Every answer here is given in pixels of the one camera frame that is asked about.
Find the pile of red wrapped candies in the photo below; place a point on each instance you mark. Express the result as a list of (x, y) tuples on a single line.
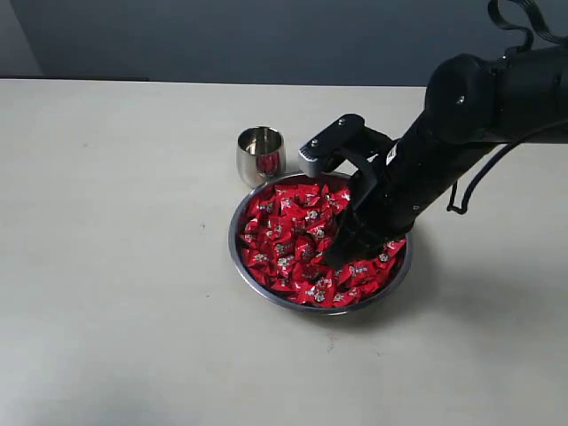
[(288, 248)]

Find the round stainless steel bowl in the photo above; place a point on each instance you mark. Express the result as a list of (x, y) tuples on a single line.
[(248, 275)]

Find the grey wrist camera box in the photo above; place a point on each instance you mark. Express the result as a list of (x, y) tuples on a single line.
[(326, 151)]

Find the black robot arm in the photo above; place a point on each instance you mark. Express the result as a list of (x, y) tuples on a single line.
[(475, 112)]

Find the stainless steel cup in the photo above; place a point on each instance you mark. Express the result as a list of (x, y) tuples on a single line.
[(260, 155)]

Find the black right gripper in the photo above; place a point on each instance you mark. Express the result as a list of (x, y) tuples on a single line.
[(388, 195)]

